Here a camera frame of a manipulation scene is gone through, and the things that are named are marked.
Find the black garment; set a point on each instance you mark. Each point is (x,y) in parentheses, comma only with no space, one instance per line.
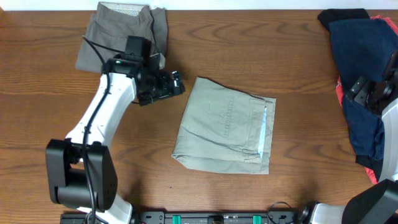
(332,15)

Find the black mounting rail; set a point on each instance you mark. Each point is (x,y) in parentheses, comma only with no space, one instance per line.
(275,216)

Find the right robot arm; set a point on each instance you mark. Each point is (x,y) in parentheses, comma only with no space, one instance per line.
(378,203)

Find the folded dark grey shorts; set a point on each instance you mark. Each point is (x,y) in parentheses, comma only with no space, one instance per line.
(112,23)

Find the navy blue garment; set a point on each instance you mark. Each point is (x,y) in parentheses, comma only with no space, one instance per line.
(362,48)

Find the light khaki shorts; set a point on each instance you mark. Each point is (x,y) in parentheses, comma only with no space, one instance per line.
(225,131)

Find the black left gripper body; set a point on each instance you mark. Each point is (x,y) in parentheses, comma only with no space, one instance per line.
(160,86)

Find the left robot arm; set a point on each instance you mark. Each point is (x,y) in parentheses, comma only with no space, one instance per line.
(80,169)

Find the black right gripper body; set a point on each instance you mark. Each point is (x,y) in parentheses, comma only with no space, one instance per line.
(365,89)

